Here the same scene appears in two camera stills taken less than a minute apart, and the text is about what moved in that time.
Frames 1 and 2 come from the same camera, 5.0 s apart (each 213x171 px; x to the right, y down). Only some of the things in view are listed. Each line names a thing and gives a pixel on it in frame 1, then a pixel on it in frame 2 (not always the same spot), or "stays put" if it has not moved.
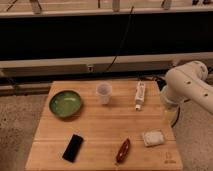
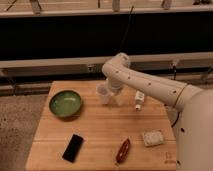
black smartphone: (72, 148) stays put
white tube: (139, 95) stays put
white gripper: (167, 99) → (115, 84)
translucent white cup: (105, 90) stays put
